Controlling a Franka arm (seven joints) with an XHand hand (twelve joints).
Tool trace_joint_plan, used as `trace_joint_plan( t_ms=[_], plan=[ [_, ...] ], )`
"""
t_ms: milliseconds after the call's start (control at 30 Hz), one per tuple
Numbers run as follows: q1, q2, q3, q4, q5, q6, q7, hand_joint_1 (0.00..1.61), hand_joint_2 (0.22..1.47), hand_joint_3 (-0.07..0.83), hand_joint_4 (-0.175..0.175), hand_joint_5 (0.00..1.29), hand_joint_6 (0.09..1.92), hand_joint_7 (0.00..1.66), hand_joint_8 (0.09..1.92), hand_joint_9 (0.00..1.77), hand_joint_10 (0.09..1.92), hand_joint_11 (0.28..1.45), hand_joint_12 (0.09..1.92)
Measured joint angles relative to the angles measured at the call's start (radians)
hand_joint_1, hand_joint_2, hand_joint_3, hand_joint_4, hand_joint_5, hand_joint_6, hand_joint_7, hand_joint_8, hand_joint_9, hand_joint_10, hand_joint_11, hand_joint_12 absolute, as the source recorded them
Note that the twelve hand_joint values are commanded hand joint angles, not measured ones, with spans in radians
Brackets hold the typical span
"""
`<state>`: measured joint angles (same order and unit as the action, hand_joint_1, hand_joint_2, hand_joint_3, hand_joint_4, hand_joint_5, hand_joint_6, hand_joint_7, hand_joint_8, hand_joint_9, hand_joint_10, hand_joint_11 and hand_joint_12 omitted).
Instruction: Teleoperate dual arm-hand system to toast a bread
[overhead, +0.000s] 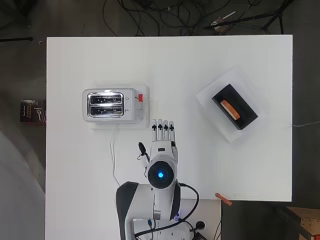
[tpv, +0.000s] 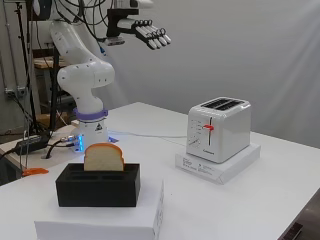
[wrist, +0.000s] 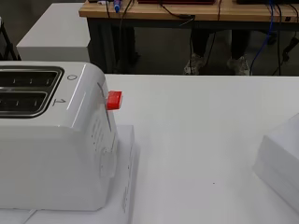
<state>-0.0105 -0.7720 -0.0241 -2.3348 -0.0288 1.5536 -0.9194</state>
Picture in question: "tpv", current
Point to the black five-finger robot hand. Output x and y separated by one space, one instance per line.
146 32

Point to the slice of toast bread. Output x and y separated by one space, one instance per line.
103 158

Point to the white seven-joint robot arm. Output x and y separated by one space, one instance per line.
86 77

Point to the wooden background table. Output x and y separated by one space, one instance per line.
45 62

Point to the black tripod stand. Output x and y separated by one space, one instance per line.
30 83

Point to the white steel toaster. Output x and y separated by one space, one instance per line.
226 133

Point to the small white flat box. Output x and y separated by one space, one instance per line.
230 168

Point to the black power supply brick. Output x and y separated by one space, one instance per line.
31 143

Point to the black slotted block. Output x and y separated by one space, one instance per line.
96 191

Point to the orange clamp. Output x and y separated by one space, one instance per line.
35 171

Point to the large white flat box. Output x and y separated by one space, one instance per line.
100 221

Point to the grey metal wall bracket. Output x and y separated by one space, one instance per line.
15 90

